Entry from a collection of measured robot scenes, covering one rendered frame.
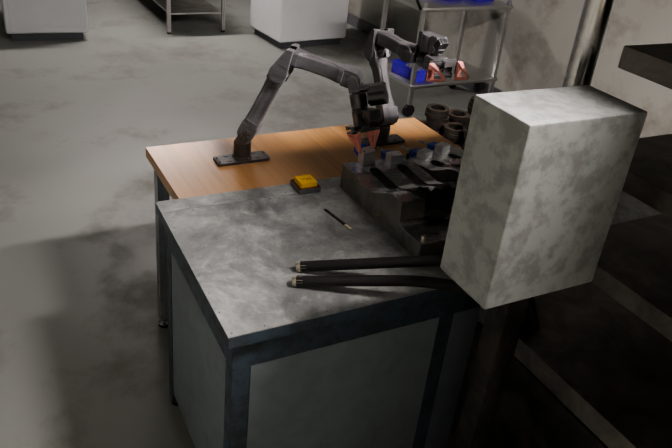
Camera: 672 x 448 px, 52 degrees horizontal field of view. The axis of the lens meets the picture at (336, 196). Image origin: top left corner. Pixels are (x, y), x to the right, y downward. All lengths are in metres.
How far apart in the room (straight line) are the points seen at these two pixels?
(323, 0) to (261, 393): 5.39
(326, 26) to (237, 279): 5.28
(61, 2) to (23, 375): 4.39
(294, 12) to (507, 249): 5.55
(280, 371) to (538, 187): 0.88
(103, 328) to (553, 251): 2.04
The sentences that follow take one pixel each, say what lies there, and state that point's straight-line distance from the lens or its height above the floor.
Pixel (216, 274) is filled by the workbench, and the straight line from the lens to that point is 1.89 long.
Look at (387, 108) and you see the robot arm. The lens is 2.71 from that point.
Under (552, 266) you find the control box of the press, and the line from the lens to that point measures 1.48.
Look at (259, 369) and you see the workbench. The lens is 1.82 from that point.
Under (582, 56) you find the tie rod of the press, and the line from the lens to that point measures 1.63.
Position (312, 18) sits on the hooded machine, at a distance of 6.86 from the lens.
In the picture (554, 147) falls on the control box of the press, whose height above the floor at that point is 1.42.
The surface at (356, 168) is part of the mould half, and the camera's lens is 2.32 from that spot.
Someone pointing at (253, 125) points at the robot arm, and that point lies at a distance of 2.43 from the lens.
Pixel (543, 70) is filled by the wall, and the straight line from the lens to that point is 5.65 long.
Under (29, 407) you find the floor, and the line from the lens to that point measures 2.74.
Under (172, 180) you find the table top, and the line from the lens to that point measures 2.37.
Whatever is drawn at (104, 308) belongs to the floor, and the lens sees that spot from 3.12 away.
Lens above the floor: 1.88
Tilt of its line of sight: 28 degrees down
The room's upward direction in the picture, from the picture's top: 6 degrees clockwise
